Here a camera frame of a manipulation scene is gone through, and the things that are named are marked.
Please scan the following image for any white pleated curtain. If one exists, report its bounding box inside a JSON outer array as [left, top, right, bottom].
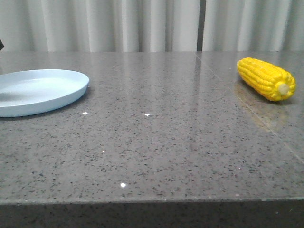
[[0, 0, 304, 52]]

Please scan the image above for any black object at left edge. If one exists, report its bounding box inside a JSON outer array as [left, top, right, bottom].
[[0, 40, 4, 50]]

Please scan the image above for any light blue round plate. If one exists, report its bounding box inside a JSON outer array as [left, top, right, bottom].
[[0, 69, 89, 117]]

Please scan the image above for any yellow toy corn cob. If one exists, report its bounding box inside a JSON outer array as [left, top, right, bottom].
[[237, 57, 296, 102]]

